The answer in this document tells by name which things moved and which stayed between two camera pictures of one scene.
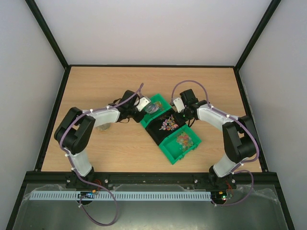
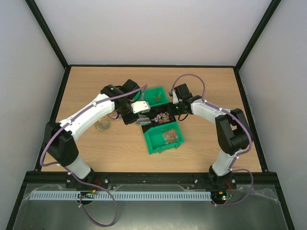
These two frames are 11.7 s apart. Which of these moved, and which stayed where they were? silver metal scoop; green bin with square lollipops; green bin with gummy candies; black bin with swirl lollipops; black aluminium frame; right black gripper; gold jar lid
Moved: green bin with square lollipops; right black gripper; green bin with gummy candies; silver metal scoop; black bin with swirl lollipops
Stayed: gold jar lid; black aluminium frame
